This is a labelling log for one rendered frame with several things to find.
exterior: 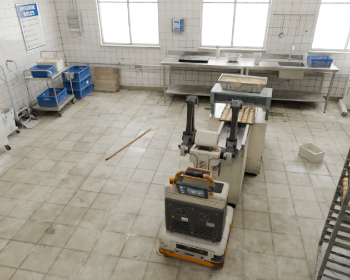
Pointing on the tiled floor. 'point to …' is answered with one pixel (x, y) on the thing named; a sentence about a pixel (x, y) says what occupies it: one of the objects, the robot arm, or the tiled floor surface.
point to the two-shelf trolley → (48, 87)
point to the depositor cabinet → (258, 142)
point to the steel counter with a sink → (293, 65)
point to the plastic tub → (311, 153)
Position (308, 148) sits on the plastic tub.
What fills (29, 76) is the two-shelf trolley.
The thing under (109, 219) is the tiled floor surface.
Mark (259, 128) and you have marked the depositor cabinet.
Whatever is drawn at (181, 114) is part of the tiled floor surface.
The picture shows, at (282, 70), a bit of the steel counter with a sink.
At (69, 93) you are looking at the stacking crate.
